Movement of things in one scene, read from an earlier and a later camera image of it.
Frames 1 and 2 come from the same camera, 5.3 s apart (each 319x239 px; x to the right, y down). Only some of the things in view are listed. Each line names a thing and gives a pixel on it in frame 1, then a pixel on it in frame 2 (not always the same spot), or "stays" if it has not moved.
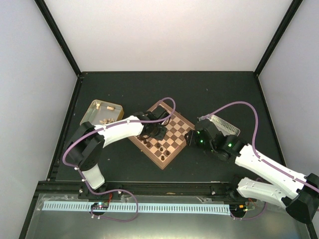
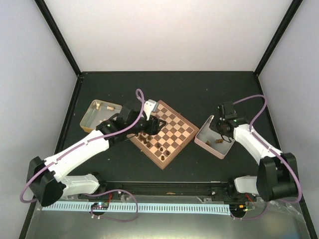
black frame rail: [141, 189] stays
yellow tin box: [101, 112] stays
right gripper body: [193, 141] → [218, 127]
